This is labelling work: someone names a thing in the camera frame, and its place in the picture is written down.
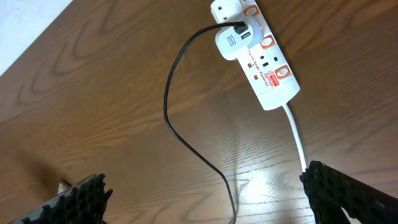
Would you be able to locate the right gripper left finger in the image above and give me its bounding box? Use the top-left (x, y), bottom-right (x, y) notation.
top-left (11, 174), bottom-right (113, 224)

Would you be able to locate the white power strip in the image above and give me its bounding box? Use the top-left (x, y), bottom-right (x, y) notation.
top-left (210, 0), bottom-right (300, 113)

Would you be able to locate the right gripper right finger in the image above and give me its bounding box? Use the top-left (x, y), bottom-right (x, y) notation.
top-left (300, 161), bottom-right (397, 224)

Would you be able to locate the white power strip cord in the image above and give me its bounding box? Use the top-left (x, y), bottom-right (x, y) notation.
top-left (282, 103), bottom-right (308, 174)

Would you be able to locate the white USB charger adapter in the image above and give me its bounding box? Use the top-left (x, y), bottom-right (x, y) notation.
top-left (215, 17), bottom-right (263, 60)

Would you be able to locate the black USB charging cable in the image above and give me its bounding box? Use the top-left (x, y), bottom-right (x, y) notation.
top-left (163, 21), bottom-right (246, 224)

